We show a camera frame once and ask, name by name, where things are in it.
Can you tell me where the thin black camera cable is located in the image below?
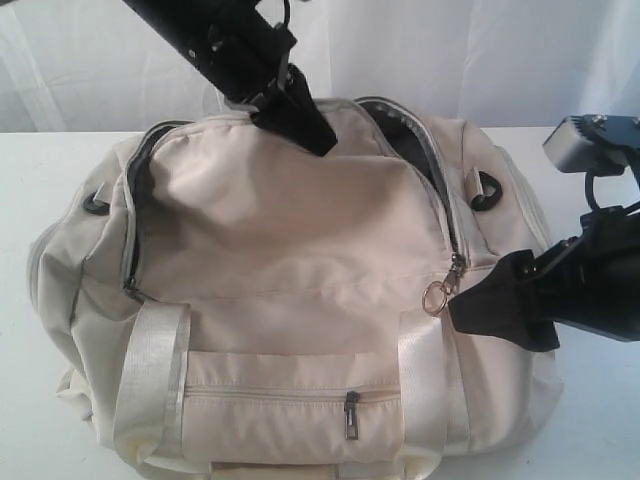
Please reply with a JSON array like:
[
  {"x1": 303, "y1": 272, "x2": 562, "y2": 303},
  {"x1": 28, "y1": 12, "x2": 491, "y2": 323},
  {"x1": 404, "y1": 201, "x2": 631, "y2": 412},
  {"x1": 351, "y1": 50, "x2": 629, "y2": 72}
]
[{"x1": 581, "y1": 169, "x2": 640, "y2": 216}]

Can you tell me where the metal main zipper pull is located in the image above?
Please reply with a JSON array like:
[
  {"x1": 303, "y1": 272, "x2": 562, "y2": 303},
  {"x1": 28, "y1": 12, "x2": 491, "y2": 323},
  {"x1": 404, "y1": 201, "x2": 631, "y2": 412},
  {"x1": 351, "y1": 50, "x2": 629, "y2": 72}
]
[{"x1": 442, "y1": 253, "x2": 466, "y2": 295}]

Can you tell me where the black right strap D-ring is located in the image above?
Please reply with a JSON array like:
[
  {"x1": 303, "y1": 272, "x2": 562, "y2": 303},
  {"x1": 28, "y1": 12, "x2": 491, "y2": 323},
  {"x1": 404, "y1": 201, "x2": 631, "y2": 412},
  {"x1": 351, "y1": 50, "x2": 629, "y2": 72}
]
[{"x1": 469, "y1": 169, "x2": 505, "y2": 213}]

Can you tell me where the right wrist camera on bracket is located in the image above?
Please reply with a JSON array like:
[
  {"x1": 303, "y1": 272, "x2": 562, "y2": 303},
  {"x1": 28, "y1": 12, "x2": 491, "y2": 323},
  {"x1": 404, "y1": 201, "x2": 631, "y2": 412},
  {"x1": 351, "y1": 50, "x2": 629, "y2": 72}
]
[{"x1": 543, "y1": 114, "x2": 639, "y2": 177}]

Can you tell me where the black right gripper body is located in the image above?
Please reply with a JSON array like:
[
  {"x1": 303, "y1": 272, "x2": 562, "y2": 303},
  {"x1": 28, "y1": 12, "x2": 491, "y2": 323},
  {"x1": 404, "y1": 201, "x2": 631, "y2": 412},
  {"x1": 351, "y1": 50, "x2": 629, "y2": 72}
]
[{"x1": 527, "y1": 203, "x2": 639, "y2": 342}]

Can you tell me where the cream fabric duffel bag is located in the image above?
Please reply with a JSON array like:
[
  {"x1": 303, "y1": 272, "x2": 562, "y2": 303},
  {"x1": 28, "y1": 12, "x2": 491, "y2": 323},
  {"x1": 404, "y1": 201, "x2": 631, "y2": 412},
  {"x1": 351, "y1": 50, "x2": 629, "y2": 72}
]
[{"x1": 28, "y1": 97, "x2": 563, "y2": 479}]

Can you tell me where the black strap d-ring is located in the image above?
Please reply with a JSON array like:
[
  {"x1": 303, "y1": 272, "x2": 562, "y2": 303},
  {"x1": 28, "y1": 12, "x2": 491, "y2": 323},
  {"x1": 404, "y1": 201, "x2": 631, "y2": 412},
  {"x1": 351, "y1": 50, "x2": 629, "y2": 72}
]
[
  {"x1": 469, "y1": 169, "x2": 505, "y2": 213},
  {"x1": 81, "y1": 189, "x2": 112, "y2": 216}
]

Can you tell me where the black left strap D-ring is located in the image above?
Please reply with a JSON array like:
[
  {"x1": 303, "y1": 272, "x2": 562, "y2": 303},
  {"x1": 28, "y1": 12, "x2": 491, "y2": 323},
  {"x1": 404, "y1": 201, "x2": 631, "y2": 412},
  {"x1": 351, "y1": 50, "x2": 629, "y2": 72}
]
[{"x1": 81, "y1": 189, "x2": 112, "y2": 216}]

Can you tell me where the dark pocket zipper pull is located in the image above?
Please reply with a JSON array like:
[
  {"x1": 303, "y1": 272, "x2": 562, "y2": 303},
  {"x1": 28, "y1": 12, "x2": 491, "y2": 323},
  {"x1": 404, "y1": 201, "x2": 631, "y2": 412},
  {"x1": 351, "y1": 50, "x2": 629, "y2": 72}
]
[{"x1": 344, "y1": 391, "x2": 360, "y2": 441}]

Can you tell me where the silver key ring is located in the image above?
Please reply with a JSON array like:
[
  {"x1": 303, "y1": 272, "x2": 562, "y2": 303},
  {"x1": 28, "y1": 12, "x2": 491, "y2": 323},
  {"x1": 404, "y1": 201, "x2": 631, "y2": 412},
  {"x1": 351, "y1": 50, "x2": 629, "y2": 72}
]
[{"x1": 420, "y1": 282, "x2": 450, "y2": 316}]

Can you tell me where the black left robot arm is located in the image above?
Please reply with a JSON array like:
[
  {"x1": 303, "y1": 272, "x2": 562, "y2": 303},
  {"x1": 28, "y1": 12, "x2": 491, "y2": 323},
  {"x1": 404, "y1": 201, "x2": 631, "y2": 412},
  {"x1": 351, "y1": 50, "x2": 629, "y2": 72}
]
[{"x1": 126, "y1": 0, "x2": 337, "y2": 156}]

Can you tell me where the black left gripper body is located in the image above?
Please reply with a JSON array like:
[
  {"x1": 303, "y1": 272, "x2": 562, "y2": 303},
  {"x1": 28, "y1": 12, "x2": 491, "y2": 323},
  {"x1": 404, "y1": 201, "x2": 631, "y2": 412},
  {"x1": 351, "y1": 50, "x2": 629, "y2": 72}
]
[{"x1": 184, "y1": 14, "x2": 300, "y2": 108}]

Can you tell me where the white backdrop curtain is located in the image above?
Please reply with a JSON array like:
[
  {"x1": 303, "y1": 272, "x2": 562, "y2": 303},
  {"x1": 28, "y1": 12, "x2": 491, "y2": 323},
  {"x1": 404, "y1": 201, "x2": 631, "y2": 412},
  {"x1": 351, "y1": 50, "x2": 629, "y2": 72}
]
[{"x1": 1, "y1": 1, "x2": 639, "y2": 132}]

